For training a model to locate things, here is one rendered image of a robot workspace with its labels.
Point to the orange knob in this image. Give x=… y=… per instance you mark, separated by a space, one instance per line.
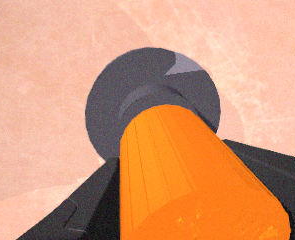
x=179 y=181

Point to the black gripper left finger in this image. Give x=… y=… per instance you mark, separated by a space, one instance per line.
x=92 y=212

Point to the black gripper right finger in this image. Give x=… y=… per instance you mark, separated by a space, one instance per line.
x=275 y=170

